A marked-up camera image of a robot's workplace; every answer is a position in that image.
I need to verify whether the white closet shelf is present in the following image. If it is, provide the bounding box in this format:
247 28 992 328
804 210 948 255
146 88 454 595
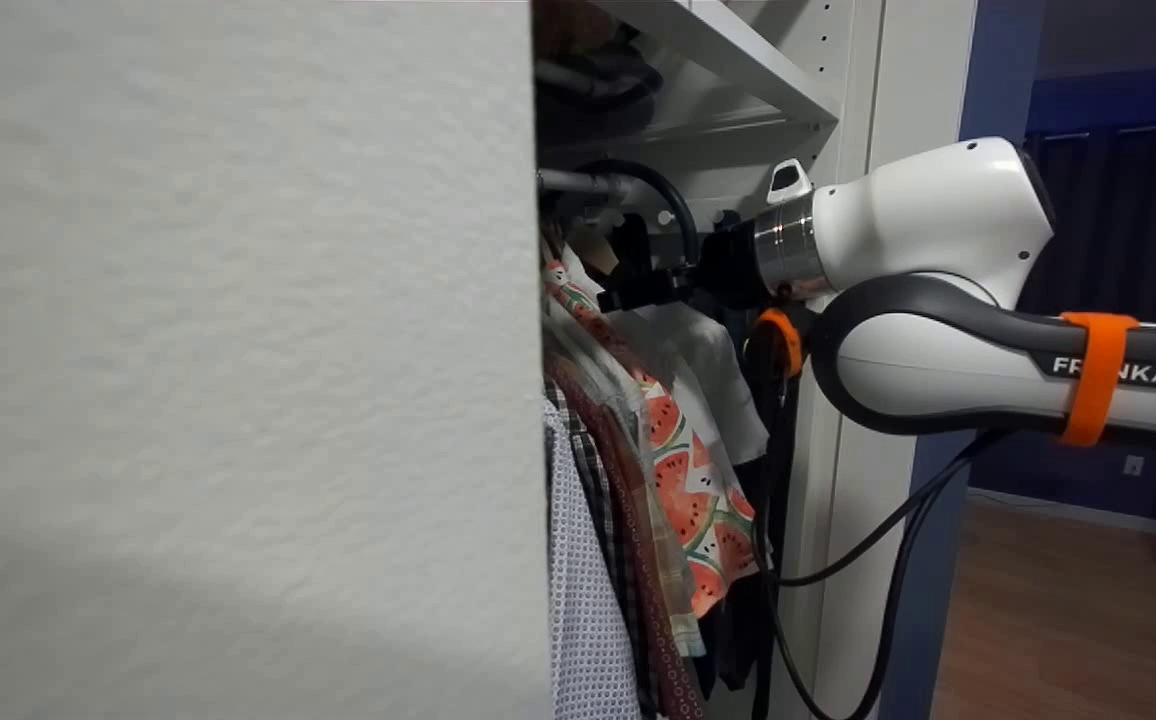
532 0 843 174

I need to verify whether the dark plaid hanging shirt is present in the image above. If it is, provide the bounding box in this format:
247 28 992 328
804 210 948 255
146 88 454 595
541 301 701 720

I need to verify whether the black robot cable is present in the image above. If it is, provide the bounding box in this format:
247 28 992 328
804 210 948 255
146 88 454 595
749 313 1007 720

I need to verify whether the white shirt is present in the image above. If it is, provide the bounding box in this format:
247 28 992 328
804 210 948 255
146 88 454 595
547 245 774 471

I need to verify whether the orange watermelon print shirt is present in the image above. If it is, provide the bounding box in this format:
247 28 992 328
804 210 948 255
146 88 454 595
628 350 756 618

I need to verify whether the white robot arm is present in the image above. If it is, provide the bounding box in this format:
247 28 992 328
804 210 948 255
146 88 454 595
679 137 1156 450

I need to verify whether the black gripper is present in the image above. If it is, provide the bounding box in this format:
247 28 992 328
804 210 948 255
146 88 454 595
605 213 764 313

